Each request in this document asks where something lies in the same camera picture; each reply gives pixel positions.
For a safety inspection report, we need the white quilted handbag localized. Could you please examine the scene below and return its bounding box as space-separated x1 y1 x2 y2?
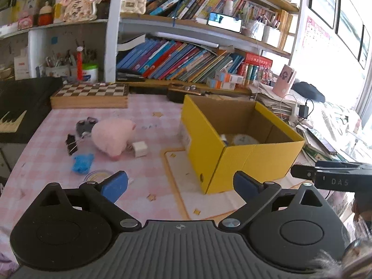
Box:
120 0 147 14

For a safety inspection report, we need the orange white medicine box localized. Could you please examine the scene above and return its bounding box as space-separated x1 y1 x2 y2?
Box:
214 72 245 84

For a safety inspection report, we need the black Yamaha keyboard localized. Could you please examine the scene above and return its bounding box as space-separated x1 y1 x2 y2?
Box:
1 77 62 144

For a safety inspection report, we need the smartphone on shelf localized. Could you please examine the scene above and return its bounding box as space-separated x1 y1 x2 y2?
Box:
207 12 242 33

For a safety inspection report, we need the grey toy truck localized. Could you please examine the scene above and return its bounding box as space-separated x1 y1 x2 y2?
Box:
76 116 98 137

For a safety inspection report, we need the black cap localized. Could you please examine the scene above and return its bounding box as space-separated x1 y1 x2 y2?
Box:
291 81 325 103

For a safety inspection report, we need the black stapler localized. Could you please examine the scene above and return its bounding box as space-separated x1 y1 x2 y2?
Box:
115 69 145 83

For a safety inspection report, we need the gold tape roll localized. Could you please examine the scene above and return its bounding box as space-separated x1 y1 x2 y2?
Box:
226 133 259 146

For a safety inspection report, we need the white spray bottle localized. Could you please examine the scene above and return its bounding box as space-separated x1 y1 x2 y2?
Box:
220 134 229 146

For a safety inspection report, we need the pink plush pig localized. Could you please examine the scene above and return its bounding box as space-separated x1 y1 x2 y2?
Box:
91 117 136 160

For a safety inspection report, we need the wooden chess board box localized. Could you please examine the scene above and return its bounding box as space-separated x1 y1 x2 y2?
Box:
50 83 129 109

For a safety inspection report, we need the pink cat decoration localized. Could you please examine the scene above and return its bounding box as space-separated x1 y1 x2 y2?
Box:
60 0 102 23

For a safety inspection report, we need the yellow cardboard box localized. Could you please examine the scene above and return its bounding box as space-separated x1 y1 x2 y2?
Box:
181 95 305 194

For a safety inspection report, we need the white charger cube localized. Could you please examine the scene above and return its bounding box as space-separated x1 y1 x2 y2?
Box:
132 141 148 158

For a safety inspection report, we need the dark wooden small box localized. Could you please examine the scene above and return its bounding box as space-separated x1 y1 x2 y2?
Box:
166 83 206 103

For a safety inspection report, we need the pink cup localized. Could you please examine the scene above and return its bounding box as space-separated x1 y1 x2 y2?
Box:
272 65 296 98

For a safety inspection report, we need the pink checkered tablecloth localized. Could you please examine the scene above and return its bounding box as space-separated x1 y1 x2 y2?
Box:
0 93 309 265

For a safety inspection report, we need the black power adapter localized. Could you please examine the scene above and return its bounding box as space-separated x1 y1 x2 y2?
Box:
298 105 309 118

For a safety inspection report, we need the blue cloth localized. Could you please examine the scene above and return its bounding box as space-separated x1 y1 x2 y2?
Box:
72 154 95 174

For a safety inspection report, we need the white green jar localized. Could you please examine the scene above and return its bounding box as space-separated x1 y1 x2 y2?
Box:
83 63 98 84

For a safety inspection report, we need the black binder clip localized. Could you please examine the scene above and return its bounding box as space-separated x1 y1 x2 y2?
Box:
65 134 78 156

